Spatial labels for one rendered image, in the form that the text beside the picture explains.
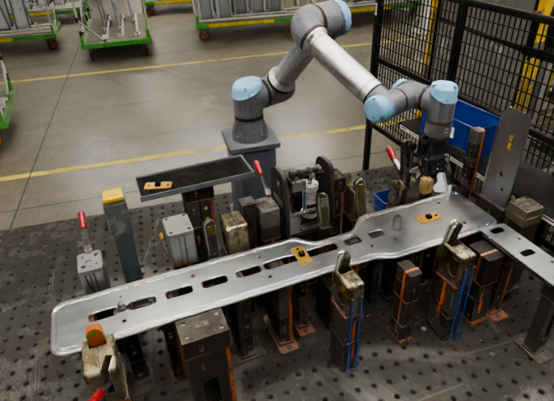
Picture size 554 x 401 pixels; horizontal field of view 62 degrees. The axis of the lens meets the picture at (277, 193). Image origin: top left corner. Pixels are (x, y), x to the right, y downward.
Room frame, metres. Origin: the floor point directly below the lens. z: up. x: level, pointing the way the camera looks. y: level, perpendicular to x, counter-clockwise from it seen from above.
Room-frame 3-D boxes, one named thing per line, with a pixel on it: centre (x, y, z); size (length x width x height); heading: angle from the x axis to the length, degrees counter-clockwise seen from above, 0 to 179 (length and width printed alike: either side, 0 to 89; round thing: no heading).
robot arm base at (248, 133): (1.72, 0.10, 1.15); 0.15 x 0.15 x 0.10
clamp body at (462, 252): (1.03, -0.52, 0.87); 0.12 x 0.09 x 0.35; 21
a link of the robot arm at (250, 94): (1.73, 0.10, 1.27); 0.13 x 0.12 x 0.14; 130
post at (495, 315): (1.11, -0.72, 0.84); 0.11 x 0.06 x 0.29; 21
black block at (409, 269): (1.02, -0.38, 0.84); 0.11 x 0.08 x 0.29; 21
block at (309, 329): (1.09, -0.06, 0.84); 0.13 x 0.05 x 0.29; 21
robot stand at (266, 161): (1.72, 0.10, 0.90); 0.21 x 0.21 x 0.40; 14
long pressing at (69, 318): (1.06, -0.05, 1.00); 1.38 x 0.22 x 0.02; 111
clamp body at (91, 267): (1.02, 0.54, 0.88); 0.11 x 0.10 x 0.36; 21
